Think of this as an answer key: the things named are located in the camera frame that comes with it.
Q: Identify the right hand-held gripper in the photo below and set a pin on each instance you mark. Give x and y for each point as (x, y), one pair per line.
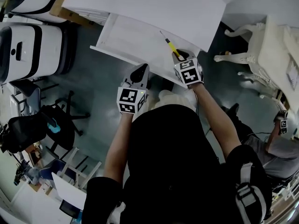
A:
(189, 74)

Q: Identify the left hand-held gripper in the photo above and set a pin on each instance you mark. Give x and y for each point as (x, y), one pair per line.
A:
(130, 101)

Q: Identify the wide white desk drawer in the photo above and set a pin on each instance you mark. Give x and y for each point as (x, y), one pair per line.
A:
(130, 38)

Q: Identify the person's left forearm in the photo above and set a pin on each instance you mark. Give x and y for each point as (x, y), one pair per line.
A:
(116, 146)

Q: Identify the person's right forearm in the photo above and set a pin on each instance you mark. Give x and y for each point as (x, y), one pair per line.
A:
(217, 125)

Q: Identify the small white desk drawer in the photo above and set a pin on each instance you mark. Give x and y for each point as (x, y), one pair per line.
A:
(93, 15)

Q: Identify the person's beige shorts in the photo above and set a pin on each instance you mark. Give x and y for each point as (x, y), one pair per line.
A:
(172, 99)

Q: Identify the white desk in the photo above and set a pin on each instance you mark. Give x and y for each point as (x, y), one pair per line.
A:
(151, 6)

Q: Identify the person's black shirt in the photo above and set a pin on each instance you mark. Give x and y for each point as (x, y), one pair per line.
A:
(172, 162)

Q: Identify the cream ornate dressing table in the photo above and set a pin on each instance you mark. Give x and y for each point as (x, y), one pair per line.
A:
(275, 55)

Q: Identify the teal cloth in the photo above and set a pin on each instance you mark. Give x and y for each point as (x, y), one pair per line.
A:
(54, 126)

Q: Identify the brown cardboard box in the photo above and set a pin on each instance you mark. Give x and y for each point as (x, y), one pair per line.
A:
(63, 10)

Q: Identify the pale printed paper sheet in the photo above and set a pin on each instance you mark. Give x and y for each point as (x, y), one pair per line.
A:
(293, 74)

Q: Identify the black office chair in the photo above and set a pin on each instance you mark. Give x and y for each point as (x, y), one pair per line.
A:
(23, 129)

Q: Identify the blue seat chair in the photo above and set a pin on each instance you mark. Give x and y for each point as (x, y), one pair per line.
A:
(50, 171)

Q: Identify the white table panel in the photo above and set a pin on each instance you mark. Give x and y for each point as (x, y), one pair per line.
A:
(70, 192)

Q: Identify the grey metal frame chair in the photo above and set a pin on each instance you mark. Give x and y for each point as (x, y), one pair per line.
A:
(28, 90)

